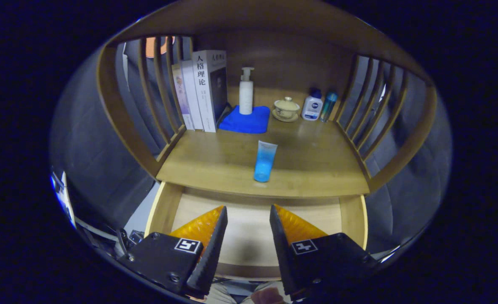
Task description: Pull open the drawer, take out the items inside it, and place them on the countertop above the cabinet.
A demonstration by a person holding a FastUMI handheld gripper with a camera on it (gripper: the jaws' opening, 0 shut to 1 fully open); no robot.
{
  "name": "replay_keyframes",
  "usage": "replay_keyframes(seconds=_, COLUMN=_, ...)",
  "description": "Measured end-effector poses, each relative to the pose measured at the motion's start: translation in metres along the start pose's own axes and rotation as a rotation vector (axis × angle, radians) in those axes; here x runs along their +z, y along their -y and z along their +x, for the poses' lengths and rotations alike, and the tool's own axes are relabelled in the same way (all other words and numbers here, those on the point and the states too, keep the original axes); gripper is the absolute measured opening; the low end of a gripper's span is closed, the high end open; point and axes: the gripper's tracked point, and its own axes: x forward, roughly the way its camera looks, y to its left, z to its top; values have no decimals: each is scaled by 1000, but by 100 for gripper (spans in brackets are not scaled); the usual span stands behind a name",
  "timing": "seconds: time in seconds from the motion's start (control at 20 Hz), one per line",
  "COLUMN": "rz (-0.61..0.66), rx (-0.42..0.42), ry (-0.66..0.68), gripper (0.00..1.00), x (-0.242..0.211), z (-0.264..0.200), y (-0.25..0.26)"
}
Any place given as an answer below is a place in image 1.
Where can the person's left leg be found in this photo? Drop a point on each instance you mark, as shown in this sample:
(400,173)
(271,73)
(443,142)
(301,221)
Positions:
(223,293)

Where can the brown wooden cabinet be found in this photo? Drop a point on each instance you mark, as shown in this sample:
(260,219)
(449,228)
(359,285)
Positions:
(291,59)

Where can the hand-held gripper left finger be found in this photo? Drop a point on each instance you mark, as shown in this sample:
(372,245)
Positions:
(210,257)

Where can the white pump bottle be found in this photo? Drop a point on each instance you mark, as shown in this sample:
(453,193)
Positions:
(246,97)

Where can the beige lidded teacup with saucer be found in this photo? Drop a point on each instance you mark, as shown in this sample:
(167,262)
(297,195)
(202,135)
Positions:
(286,109)

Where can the wooden drawer with black knob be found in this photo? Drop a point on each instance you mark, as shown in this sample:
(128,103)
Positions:
(248,228)

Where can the wooden countertop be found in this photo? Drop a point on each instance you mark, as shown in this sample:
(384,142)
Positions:
(215,160)

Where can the thin purple book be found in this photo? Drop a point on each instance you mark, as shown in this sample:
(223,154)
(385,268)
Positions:
(181,97)

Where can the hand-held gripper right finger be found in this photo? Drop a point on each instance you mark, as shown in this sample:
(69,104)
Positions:
(282,257)

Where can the thick white and black book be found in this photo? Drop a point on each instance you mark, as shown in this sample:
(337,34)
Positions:
(204,93)

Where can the white lotion bottle blue cap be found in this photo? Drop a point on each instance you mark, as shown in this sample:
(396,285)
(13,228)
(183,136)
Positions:
(312,107)

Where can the slim teal bottle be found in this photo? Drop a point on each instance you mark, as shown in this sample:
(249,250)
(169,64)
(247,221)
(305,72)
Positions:
(328,107)

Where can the blue and white tube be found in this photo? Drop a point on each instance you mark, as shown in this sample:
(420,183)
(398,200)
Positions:
(265,162)

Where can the blue folded cloth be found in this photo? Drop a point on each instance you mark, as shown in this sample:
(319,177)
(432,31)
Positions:
(244,122)

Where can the thin white book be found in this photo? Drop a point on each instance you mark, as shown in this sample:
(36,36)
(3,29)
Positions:
(191,97)

